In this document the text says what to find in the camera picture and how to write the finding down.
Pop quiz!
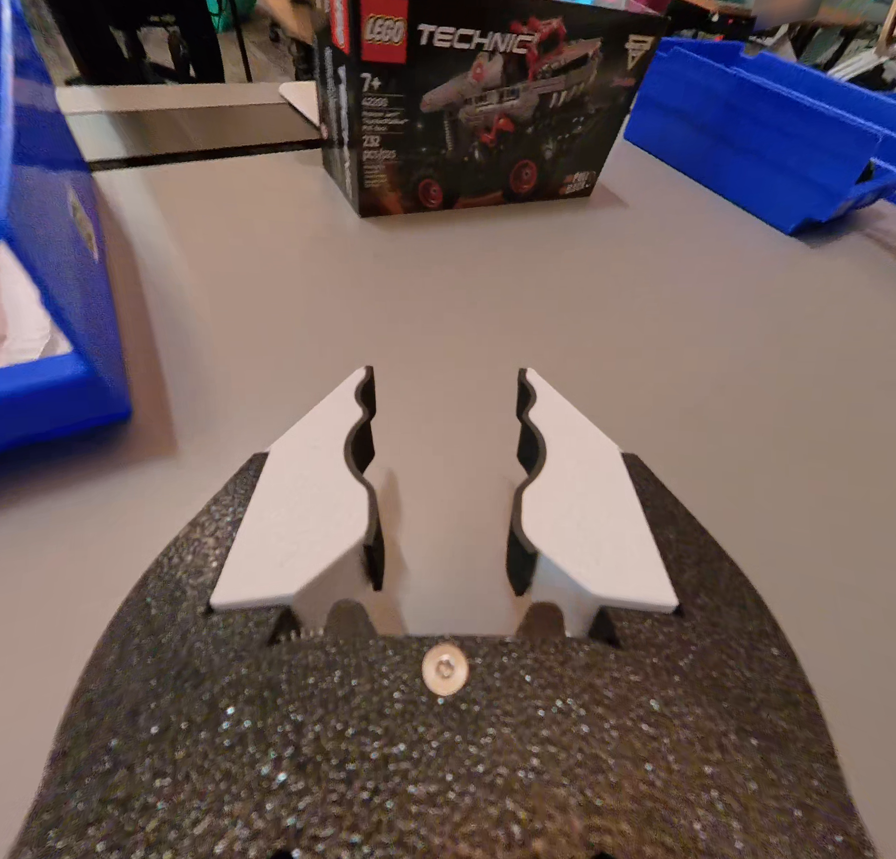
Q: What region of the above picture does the black lego set box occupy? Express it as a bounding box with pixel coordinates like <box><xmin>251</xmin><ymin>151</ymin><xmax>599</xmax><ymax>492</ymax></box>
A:
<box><xmin>313</xmin><ymin>0</ymin><xmax>667</xmax><ymax>219</ymax></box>

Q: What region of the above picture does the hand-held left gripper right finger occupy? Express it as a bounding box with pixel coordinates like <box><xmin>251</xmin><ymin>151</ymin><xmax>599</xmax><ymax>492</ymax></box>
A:
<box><xmin>505</xmin><ymin>368</ymin><xmax>681</xmax><ymax>637</ymax></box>

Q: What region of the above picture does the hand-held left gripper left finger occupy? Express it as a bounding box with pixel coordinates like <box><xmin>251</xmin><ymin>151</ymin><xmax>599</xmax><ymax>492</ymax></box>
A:
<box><xmin>209</xmin><ymin>365</ymin><xmax>386</xmax><ymax>632</ymax></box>

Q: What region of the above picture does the white board stand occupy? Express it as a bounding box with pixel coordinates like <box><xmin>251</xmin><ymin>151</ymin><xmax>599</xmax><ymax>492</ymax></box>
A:
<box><xmin>826</xmin><ymin>36</ymin><xmax>896</xmax><ymax>93</ymax></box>

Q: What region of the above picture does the white printed plastic bag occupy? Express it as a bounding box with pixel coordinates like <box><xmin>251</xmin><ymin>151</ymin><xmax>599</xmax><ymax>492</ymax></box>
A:
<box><xmin>0</xmin><ymin>239</ymin><xmax>74</xmax><ymax>370</ymax></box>

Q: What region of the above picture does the blue plastic storage bin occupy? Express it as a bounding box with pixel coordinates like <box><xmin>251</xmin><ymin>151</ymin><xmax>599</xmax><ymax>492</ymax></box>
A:
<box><xmin>623</xmin><ymin>36</ymin><xmax>896</xmax><ymax>237</ymax></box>
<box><xmin>0</xmin><ymin>0</ymin><xmax>134</xmax><ymax>454</ymax></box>

